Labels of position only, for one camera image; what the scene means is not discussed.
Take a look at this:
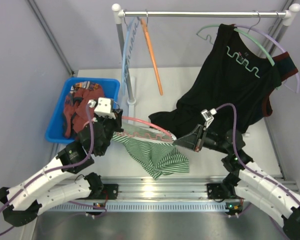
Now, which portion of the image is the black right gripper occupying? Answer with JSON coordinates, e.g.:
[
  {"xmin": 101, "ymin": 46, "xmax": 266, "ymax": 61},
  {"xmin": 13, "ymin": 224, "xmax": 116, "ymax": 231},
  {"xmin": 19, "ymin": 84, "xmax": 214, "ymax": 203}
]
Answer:
[{"xmin": 174, "ymin": 124, "xmax": 231, "ymax": 155}]

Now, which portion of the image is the pink plastic hanger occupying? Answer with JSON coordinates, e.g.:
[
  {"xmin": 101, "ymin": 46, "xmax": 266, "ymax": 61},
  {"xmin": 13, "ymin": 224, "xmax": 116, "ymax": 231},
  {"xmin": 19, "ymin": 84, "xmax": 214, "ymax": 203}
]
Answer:
[{"xmin": 77, "ymin": 117, "xmax": 176, "ymax": 148}]

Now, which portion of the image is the green white striped tank top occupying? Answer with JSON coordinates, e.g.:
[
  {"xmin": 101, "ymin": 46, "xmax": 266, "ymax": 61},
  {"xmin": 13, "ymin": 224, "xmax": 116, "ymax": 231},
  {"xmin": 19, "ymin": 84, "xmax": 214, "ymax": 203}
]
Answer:
[{"xmin": 113, "ymin": 137, "xmax": 190, "ymax": 180}]

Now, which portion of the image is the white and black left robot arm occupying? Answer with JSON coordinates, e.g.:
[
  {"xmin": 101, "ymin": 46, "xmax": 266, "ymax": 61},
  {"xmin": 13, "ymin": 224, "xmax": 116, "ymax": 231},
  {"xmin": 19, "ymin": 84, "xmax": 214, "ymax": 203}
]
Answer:
[{"xmin": 0, "ymin": 108, "xmax": 123, "ymax": 227}]

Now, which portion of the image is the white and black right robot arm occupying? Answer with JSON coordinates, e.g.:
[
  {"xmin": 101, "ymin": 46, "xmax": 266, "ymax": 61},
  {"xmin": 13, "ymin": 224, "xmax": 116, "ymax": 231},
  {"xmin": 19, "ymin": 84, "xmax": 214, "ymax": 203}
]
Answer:
[{"xmin": 173, "ymin": 124, "xmax": 300, "ymax": 240}]

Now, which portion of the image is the black tank top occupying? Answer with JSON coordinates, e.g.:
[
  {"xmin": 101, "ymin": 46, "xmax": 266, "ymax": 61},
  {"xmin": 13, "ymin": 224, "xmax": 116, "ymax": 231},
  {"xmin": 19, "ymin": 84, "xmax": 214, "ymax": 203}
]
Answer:
[{"xmin": 148, "ymin": 24, "xmax": 281, "ymax": 138}]

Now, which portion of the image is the light blue plastic hanger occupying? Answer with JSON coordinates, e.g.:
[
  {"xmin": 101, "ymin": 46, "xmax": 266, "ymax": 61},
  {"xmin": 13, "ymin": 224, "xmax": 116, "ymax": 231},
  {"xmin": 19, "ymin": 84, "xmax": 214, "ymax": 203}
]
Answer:
[{"xmin": 121, "ymin": 17, "xmax": 140, "ymax": 95}]

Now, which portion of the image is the orange plastic hanger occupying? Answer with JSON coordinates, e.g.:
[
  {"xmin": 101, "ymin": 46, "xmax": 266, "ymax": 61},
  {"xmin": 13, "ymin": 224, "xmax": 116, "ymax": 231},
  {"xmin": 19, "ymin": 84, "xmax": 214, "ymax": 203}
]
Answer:
[{"xmin": 139, "ymin": 18, "xmax": 164, "ymax": 96}]

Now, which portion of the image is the mint green plastic hanger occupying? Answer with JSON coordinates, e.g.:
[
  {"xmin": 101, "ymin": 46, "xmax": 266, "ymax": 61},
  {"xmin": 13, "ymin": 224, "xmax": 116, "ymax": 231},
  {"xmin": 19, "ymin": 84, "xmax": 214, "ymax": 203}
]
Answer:
[{"xmin": 195, "ymin": 23, "xmax": 283, "ymax": 91}]

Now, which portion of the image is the dark teal maroon-trimmed tank top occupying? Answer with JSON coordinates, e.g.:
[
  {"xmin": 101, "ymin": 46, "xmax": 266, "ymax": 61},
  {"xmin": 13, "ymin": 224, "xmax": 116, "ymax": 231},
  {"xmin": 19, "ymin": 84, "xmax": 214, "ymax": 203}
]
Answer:
[{"xmin": 261, "ymin": 52, "xmax": 299, "ymax": 117}]

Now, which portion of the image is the lilac plastic hanger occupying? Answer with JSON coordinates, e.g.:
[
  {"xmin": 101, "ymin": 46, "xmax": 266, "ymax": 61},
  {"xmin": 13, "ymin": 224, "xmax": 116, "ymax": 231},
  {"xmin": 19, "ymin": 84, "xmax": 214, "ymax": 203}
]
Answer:
[{"xmin": 236, "ymin": 10, "xmax": 300, "ymax": 94}]

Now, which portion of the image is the rust red garment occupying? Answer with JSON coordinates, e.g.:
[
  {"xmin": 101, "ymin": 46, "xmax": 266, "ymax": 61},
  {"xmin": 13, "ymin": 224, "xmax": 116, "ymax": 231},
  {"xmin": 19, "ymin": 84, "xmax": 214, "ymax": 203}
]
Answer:
[{"xmin": 62, "ymin": 84, "xmax": 105, "ymax": 139}]

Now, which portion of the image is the patterned orange blue garment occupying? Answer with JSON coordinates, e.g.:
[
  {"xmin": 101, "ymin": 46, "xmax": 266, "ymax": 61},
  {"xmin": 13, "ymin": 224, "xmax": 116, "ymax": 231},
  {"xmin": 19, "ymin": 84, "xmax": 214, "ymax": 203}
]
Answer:
[{"xmin": 71, "ymin": 81, "xmax": 101, "ymax": 92}]

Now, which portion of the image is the blue plastic bin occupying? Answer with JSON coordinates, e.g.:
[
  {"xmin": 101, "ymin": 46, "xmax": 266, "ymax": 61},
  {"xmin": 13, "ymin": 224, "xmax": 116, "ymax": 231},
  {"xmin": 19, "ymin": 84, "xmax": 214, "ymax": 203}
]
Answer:
[{"xmin": 45, "ymin": 77, "xmax": 121, "ymax": 145}]

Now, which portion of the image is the white metal clothes rack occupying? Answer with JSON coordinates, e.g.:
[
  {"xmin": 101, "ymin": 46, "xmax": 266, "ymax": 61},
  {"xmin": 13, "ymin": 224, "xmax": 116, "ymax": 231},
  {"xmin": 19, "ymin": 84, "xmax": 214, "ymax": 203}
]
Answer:
[{"xmin": 111, "ymin": 2, "xmax": 300, "ymax": 132}]

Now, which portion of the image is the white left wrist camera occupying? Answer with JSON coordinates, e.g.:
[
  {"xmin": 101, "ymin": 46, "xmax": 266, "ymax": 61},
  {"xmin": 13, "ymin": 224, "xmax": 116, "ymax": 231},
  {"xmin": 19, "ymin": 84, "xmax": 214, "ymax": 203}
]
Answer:
[{"xmin": 88, "ymin": 97, "xmax": 117, "ymax": 119}]

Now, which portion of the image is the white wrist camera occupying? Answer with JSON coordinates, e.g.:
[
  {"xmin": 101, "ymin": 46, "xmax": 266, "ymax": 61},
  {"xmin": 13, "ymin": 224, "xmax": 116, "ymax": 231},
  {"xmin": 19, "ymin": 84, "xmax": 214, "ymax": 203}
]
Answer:
[
  {"xmin": 201, "ymin": 108, "xmax": 217, "ymax": 129},
  {"xmin": 88, "ymin": 97, "xmax": 117, "ymax": 119}
]

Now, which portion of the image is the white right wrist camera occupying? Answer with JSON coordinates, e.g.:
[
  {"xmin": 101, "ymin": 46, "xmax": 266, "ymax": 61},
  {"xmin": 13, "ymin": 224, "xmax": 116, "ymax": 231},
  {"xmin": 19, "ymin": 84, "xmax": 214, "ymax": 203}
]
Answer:
[{"xmin": 201, "ymin": 108, "xmax": 217, "ymax": 129}]

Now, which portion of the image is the aluminium mounting rail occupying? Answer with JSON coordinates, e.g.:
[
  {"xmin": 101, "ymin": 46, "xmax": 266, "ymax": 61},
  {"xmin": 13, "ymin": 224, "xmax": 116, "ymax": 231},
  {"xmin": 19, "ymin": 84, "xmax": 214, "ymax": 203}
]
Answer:
[{"xmin": 29, "ymin": 159, "xmax": 298, "ymax": 213}]

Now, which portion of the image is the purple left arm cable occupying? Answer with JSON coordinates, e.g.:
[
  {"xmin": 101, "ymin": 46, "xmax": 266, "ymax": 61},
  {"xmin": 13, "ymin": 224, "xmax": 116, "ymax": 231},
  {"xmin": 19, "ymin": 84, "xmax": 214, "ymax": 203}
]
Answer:
[{"xmin": 0, "ymin": 101, "xmax": 108, "ymax": 238}]

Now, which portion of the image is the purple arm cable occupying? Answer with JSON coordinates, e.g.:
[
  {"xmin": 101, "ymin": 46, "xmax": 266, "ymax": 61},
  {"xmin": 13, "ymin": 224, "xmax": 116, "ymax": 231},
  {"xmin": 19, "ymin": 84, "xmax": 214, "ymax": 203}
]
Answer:
[
  {"xmin": 214, "ymin": 102, "xmax": 300, "ymax": 240},
  {"xmin": 0, "ymin": 101, "xmax": 108, "ymax": 238}
]

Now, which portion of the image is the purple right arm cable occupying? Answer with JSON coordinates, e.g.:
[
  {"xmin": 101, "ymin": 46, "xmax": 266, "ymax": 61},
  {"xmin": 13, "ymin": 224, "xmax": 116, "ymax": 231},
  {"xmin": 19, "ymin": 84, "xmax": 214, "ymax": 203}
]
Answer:
[{"xmin": 214, "ymin": 102, "xmax": 300, "ymax": 240}]

